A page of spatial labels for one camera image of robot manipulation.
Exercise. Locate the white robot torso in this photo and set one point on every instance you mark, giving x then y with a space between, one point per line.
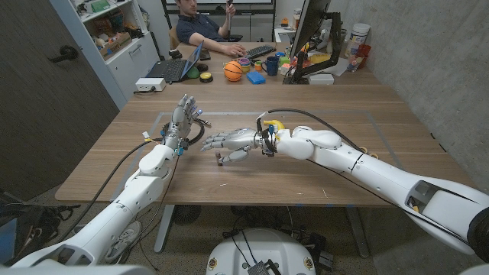
263 248

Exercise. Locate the red cup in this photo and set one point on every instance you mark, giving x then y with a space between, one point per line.
363 53

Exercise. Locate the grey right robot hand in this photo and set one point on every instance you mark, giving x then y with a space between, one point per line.
240 139

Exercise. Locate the round black fan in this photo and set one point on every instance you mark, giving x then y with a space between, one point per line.
186 214

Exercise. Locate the small orange cup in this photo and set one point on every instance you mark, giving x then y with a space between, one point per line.
258 66

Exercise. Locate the grey metal table leg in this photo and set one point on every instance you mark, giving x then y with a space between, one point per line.
164 229
358 233

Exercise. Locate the man in navy polo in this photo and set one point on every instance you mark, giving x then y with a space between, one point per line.
198 26

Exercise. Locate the black bag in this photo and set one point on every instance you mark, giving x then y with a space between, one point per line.
34 221

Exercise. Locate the grey sneaker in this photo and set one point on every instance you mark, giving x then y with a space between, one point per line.
128 237

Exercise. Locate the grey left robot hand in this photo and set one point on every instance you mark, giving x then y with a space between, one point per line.
179 122

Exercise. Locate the black computer monitor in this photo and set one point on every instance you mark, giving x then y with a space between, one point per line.
309 23

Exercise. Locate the flat white box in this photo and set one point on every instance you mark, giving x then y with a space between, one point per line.
321 79

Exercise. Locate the green dome button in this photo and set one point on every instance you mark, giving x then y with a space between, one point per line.
193 73

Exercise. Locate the white cylindrical canister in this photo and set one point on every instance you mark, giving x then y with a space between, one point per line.
358 38

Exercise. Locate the black round button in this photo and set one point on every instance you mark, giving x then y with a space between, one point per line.
202 67

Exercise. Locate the dark wooden door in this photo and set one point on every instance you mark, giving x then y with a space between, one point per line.
38 114

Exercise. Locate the white power box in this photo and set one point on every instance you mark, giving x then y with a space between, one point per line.
149 84

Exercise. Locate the white shelf cabinet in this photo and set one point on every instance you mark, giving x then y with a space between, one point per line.
130 65

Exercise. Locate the yellow toy banana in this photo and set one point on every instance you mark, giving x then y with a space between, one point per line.
277 124

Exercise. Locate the open dark laptop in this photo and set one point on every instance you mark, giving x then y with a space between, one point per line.
172 68

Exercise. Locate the dark blue mug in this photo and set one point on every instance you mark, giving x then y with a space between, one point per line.
272 65

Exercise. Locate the black keyboard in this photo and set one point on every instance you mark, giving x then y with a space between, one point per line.
259 51

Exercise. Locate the black monitor stand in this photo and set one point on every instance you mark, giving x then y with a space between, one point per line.
336 38

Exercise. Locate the orange toy basketball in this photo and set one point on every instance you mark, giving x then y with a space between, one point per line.
233 71

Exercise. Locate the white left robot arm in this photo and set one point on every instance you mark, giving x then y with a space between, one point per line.
126 206

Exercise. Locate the cardboard box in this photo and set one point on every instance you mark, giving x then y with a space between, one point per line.
114 46

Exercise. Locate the small black torso device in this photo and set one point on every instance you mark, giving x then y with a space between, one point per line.
261 268

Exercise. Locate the stack of coloured cups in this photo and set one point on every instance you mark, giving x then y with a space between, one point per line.
244 65

